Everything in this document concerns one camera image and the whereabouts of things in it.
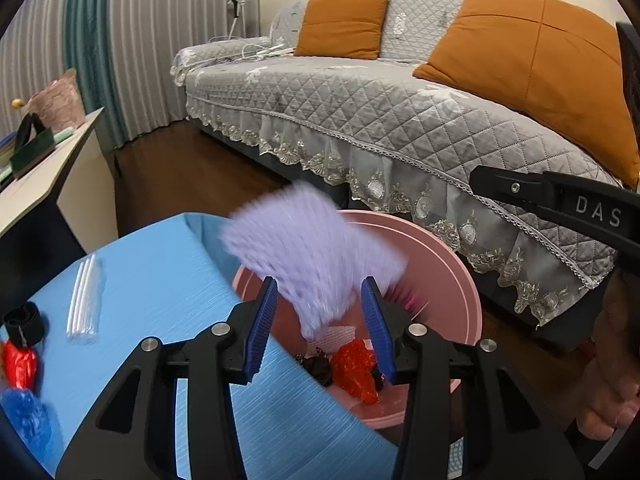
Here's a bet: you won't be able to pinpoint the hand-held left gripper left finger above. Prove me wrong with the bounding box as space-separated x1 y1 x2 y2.
54 275 279 480

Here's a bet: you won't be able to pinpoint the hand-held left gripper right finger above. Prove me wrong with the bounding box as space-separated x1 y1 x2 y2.
360 275 587 480

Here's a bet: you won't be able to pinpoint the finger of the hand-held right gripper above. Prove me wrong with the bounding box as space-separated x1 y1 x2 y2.
469 164 559 222

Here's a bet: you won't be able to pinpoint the red plastic bag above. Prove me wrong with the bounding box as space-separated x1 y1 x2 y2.
0 339 40 392
331 338 380 405

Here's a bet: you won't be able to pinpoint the white foam net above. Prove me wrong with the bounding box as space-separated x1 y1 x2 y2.
306 325 359 359

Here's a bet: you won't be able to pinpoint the pink basin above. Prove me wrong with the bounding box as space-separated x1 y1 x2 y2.
232 209 482 430

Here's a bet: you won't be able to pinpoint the purple foam net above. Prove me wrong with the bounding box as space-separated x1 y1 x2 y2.
220 182 408 342

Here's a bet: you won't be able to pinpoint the black elastic band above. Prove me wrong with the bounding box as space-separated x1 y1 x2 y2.
2 303 47 349

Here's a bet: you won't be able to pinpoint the blue plastic bag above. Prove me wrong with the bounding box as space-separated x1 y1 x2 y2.
0 389 55 457

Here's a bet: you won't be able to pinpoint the person's right hand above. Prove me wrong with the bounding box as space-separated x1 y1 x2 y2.
575 270 640 443

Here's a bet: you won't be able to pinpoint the orange cushion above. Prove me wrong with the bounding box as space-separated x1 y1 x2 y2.
294 0 390 60
412 0 640 189

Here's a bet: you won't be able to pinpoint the grey quilted sofa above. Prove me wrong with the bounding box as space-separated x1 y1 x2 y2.
170 0 640 357

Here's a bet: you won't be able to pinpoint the clear straws pack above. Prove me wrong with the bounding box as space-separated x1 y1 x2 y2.
66 255 104 345

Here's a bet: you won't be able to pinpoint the white coffee table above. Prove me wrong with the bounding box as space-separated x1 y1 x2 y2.
0 106 121 261

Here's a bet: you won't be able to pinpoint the green round tin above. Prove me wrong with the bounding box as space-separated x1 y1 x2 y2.
10 127 56 181

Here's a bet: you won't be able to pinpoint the pink lace basket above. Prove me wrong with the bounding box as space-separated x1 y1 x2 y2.
27 68 87 134

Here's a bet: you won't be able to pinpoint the grey curtain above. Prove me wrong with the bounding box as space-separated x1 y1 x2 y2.
0 0 71 137
102 0 261 144

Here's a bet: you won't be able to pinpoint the black tin lid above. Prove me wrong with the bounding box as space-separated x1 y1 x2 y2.
15 111 45 153

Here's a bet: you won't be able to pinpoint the stack of bowls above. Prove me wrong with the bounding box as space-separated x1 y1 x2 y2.
0 131 20 167

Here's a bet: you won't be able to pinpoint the teal curtain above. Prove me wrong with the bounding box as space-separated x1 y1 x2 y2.
64 0 127 149

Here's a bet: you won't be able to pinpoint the white floor lamp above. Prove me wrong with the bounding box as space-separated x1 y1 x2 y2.
226 0 259 42

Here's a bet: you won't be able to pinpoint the white cables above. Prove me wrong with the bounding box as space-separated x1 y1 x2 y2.
207 35 296 64

